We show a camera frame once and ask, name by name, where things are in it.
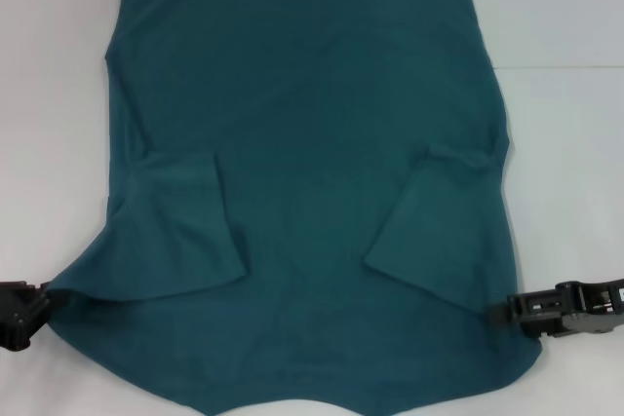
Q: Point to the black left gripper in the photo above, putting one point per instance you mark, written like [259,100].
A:
[12,318]

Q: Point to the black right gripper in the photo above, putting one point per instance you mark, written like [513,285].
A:
[602,318]

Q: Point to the teal blue shirt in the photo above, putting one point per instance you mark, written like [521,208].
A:
[312,94]

